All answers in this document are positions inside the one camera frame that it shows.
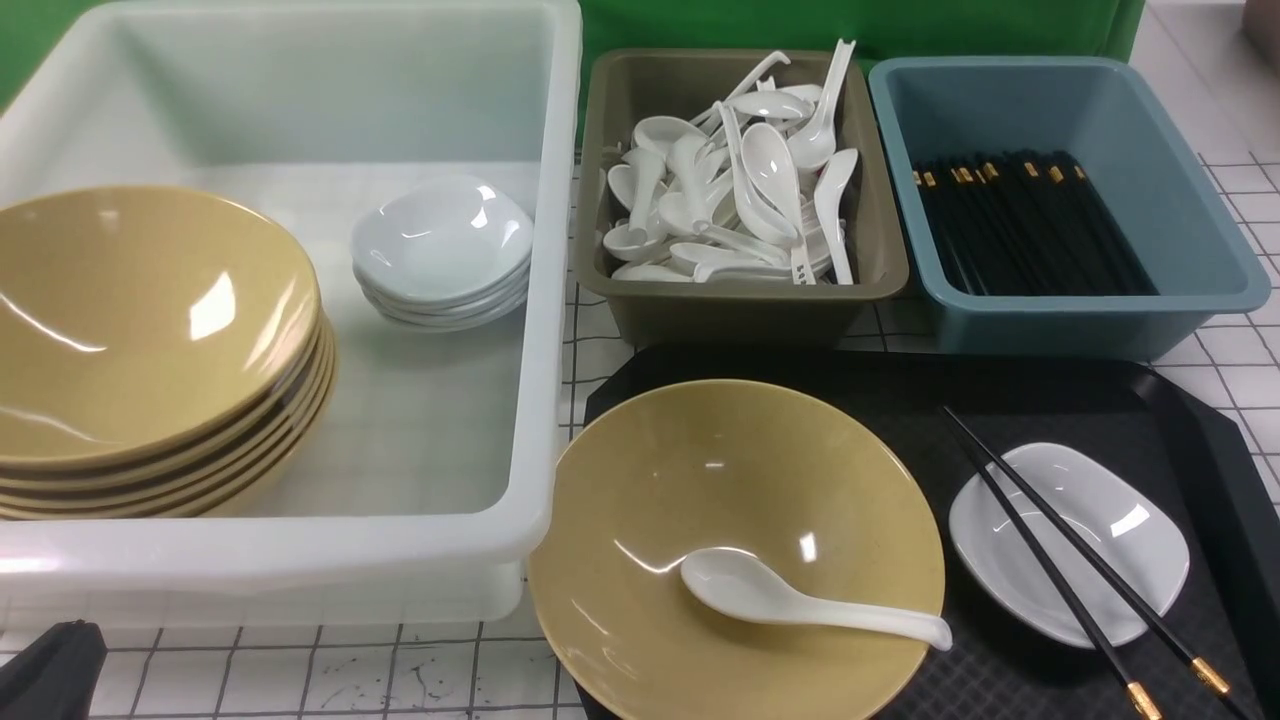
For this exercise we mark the stack of yellow bowls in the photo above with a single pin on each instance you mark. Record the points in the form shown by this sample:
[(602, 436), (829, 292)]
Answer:
[(165, 354)]

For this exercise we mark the black plastic serving tray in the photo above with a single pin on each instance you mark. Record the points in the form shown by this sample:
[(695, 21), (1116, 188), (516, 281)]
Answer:
[(1184, 455)]

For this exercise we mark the blue chopstick bin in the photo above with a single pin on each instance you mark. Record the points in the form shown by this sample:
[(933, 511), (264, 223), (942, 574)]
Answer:
[(1105, 115)]

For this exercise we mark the white ceramic soup spoon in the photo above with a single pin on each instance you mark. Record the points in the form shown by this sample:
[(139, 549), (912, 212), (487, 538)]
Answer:
[(740, 586)]

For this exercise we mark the stack of white sauce dishes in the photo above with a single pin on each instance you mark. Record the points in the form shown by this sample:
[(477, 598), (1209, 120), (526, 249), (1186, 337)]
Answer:
[(452, 254)]

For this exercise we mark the black chopstick gold tip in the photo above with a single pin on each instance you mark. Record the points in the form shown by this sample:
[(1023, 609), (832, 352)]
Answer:
[(1137, 694), (1198, 665)]

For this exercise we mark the olive green spoon bin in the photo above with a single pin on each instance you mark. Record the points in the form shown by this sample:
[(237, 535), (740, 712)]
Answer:
[(627, 85)]

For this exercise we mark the bundle of black chopsticks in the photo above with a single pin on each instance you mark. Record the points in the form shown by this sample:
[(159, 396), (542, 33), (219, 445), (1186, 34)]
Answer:
[(1026, 224)]

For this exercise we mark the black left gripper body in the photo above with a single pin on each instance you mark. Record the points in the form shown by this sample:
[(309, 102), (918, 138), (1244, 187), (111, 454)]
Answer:
[(55, 676)]

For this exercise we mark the yellow noodle bowl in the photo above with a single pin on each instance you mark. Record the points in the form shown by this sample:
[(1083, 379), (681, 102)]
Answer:
[(759, 471)]

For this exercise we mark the pile of white spoons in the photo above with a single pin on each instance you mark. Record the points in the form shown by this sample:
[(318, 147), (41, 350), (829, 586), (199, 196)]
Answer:
[(750, 189)]

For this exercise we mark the large white plastic tub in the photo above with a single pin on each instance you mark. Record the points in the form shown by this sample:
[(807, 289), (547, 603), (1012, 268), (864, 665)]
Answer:
[(425, 480)]

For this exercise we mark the white square sauce dish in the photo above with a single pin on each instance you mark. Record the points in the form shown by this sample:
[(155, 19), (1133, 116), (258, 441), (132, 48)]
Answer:
[(1133, 535)]

